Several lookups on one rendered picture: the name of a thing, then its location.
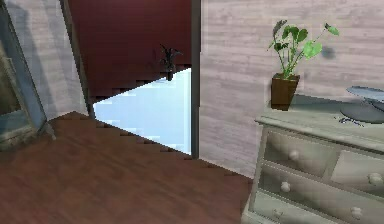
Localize green house plant brown pot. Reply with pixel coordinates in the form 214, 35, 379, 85
267, 19, 341, 112

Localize grey round dish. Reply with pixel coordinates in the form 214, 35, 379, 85
339, 85, 384, 125

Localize grey chest of drawers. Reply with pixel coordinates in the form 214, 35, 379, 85
241, 102, 384, 224

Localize dark house plant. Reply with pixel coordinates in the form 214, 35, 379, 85
157, 43, 184, 82

